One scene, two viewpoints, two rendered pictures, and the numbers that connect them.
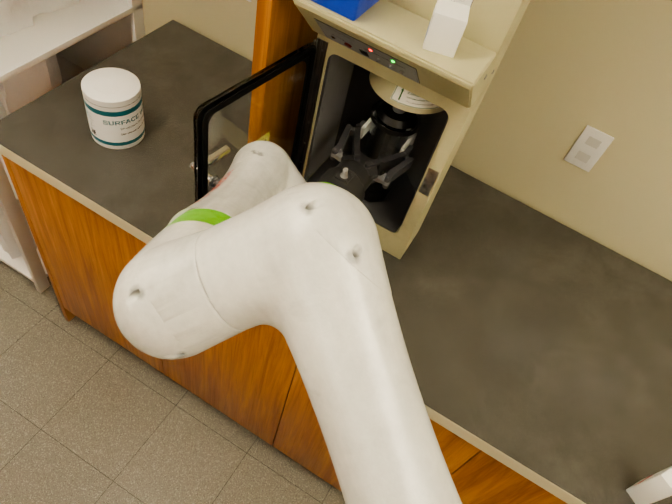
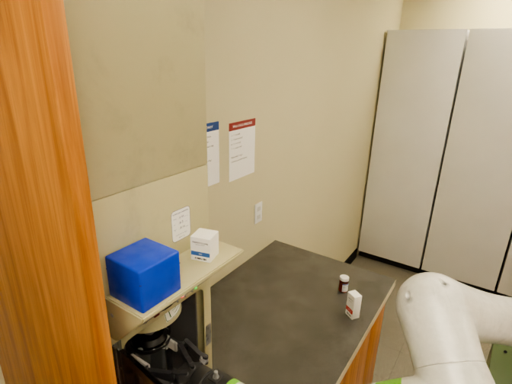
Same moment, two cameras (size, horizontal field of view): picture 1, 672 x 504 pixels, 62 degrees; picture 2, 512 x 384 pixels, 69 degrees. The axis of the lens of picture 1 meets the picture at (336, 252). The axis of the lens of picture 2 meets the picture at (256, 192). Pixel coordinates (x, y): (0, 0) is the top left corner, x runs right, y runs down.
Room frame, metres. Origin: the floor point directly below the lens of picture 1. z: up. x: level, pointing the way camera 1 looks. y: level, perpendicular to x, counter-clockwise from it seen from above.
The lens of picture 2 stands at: (0.47, 0.65, 1.96)
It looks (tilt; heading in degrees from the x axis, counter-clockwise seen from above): 20 degrees down; 288
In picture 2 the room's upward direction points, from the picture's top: 1 degrees clockwise
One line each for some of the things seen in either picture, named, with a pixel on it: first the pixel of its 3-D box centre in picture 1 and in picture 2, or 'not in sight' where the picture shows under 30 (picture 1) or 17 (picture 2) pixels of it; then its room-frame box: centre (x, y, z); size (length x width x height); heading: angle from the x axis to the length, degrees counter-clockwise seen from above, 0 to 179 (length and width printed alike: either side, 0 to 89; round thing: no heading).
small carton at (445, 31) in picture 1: (445, 27); (204, 244); (0.82, -0.06, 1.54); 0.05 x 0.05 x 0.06; 0
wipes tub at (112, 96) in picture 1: (114, 109); not in sight; (0.98, 0.62, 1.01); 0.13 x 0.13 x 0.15
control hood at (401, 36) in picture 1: (388, 51); (183, 289); (0.84, 0.02, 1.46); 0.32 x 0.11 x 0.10; 74
